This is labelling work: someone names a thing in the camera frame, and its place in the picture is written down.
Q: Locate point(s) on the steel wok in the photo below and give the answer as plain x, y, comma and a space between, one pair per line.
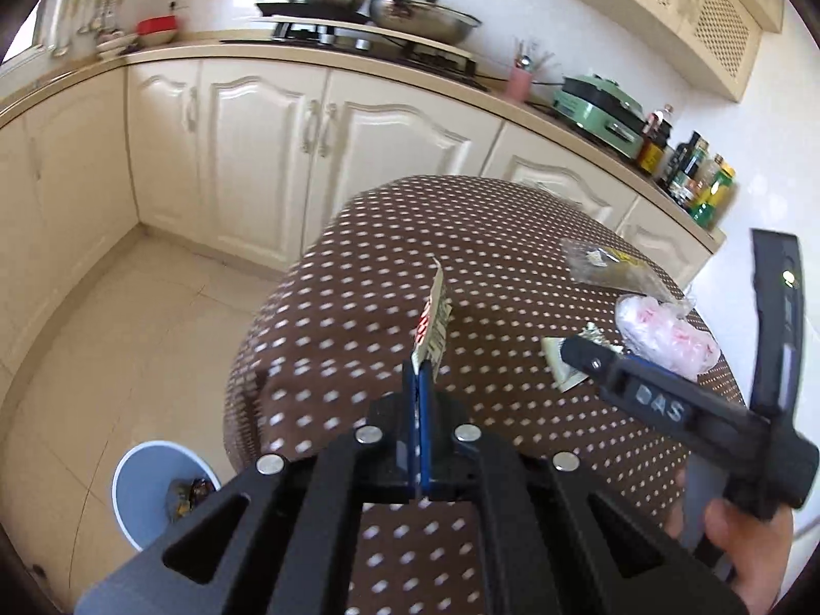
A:
429, 22

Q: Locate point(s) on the clear seasoning bottle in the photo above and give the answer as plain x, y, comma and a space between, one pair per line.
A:
704, 182

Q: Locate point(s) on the green electric cooker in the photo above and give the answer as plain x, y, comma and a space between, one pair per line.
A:
596, 112

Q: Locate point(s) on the person's right hand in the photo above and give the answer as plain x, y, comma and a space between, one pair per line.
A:
756, 551

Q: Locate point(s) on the blue trash bin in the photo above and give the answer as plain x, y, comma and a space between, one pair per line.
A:
138, 499

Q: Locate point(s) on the pink plastic bag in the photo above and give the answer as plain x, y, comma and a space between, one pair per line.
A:
666, 333

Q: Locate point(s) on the black gas stove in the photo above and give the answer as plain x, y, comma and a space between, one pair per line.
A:
410, 54

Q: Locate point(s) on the dark green oil bottle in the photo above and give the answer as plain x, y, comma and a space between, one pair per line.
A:
684, 166

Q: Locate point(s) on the clear plastic bag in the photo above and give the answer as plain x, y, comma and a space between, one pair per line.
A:
615, 266

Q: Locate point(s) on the pink utensil holder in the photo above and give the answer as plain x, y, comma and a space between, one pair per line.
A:
519, 84

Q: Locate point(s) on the hanging utensil rack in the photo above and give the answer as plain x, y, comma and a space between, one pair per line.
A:
96, 0

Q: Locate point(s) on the cream base cabinets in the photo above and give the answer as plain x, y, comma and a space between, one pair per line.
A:
243, 160

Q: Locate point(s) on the brown polka dot tablecloth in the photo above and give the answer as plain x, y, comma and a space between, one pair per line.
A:
416, 230

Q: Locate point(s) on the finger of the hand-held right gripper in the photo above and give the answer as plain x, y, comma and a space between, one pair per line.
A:
656, 366
647, 397

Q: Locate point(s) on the white dish stack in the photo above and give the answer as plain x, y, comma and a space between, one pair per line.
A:
116, 43

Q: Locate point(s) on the pale green wrapper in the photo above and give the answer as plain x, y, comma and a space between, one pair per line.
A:
557, 359

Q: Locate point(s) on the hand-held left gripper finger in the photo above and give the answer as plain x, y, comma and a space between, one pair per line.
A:
428, 448
412, 448

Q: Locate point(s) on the cream lattice wall cabinet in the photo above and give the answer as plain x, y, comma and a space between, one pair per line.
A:
704, 13

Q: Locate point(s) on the green yellow bottle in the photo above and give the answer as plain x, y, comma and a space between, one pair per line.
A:
716, 198

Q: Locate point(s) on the white red paper wrapper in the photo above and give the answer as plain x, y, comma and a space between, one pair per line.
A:
434, 314

